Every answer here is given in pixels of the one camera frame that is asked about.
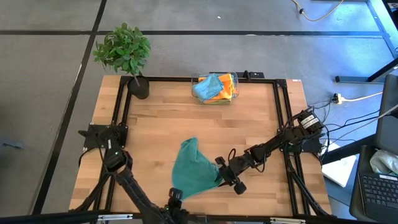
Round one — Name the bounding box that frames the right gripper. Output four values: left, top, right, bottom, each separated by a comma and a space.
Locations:
215, 154, 254, 188

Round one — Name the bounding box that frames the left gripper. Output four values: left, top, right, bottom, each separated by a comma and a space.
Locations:
161, 187, 189, 224

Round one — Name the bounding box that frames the teal microfiber towel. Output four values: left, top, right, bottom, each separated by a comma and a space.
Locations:
171, 136, 224, 201

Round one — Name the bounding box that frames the orange microfiber towel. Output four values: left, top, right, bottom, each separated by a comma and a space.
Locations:
198, 73, 236, 104

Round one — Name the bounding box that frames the light blue microfiber towel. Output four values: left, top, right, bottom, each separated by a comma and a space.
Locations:
192, 73, 224, 101

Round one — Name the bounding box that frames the clear plastic bin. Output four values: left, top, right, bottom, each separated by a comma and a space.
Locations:
191, 72, 239, 106

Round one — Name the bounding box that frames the black mounting bar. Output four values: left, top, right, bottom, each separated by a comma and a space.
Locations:
214, 70, 265, 79

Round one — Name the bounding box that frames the white notebook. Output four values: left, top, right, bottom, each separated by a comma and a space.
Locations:
322, 139, 358, 188

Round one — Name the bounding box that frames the dark grey laptop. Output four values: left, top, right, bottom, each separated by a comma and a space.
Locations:
349, 73, 398, 224

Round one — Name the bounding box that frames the green potted plant black pot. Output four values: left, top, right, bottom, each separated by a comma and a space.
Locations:
92, 22, 152, 100

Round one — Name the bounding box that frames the crumpled white cloth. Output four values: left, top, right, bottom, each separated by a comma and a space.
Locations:
369, 149, 398, 177

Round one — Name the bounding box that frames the black desk foot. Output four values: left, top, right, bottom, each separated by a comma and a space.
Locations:
335, 57, 398, 83

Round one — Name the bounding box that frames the grey floor plate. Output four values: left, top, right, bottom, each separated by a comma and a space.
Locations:
0, 138, 24, 150

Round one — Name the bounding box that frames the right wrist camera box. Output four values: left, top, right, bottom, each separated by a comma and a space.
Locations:
234, 181, 248, 196

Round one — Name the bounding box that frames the silver metal bracket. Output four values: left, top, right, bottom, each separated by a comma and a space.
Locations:
98, 213, 134, 222
269, 217, 306, 224

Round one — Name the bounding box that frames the white extension cord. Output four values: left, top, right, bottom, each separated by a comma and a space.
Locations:
331, 91, 384, 105

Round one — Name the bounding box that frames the black floor cable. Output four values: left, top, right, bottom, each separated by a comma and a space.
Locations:
307, 99, 382, 131

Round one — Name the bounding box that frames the grey cable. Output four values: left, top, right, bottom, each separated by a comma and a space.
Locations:
329, 104, 398, 144

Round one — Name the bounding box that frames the yellow hanging cable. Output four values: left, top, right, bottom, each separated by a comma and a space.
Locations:
291, 0, 345, 22

